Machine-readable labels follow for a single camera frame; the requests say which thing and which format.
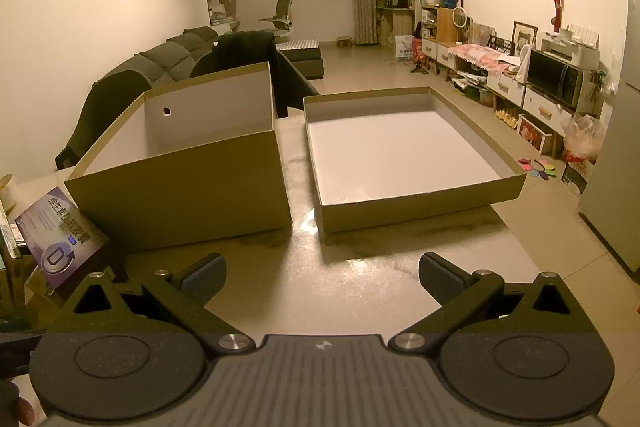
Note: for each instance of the round mirror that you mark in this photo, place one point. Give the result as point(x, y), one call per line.
point(459, 18)

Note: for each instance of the small stool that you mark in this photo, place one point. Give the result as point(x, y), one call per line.
point(345, 42)

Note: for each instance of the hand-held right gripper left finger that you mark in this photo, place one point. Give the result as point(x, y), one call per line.
point(205, 278)

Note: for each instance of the purple medicine box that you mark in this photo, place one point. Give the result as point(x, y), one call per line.
point(55, 237)

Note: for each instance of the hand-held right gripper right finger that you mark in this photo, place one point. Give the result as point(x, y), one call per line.
point(440, 278)

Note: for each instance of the microwave oven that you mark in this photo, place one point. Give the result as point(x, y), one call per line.
point(552, 77)

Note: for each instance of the marble desktop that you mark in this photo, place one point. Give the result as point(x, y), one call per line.
point(350, 287)

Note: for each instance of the brown cardboard box lid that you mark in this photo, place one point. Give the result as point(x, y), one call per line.
point(400, 157)

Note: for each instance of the paper shopping bag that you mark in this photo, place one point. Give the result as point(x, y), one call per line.
point(404, 49)

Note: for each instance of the white storage cabinet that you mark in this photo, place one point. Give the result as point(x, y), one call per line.
point(537, 104)

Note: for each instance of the grey sofa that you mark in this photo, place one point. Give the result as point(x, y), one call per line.
point(170, 57)

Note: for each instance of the wooden side desk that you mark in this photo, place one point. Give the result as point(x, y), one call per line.
point(395, 24)

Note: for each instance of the pink cloth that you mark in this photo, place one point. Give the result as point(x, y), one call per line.
point(475, 57)

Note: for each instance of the brown cardboard box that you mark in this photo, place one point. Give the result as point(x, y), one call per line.
point(190, 197)

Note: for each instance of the colourful floor toy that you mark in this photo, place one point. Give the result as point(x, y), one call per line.
point(537, 168)

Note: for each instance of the small framed picture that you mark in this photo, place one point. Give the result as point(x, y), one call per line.
point(523, 37)

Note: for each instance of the office chair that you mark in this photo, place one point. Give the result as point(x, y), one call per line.
point(281, 12)

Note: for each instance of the white bowl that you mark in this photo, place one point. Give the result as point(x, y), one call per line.
point(7, 194)

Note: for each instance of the plastic bag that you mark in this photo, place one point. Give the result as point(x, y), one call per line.
point(582, 137)

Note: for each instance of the grey ottoman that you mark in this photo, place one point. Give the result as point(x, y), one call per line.
point(305, 59)

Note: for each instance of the refrigerator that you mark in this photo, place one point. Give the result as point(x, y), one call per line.
point(612, 132)

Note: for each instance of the white printer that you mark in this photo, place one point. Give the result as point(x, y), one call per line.
point(565, 49)

